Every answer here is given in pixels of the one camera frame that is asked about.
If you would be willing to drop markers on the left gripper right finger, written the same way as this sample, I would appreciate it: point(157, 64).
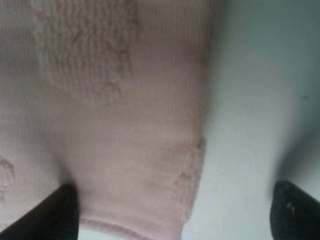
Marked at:
point(294, 214)

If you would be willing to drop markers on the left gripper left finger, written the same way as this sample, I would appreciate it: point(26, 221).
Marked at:
point(56, 218)

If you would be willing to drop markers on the pink towel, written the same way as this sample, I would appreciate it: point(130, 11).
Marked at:
point(107, 95)

